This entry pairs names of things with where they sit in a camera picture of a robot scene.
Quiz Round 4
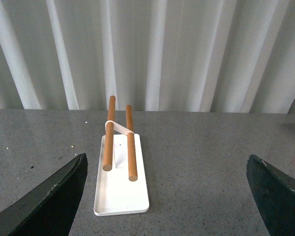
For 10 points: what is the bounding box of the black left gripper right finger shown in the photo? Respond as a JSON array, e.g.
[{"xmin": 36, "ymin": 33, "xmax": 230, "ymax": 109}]
[{"xmin": 246, "ymin": 154, "xmax": 295, "ymax": 236}]

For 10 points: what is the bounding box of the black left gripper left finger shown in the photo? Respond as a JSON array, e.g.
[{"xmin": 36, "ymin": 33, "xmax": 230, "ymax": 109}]
[{"xmin": 0, "ymin": 153, "xmax": 88, "ymax": 236}]

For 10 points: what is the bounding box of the white towel rack with wooden bars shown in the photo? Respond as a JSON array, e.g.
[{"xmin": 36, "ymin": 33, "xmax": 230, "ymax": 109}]
[{"xmin": 93, "ymin": 95, "xmax": 149, "ymax": 216}]

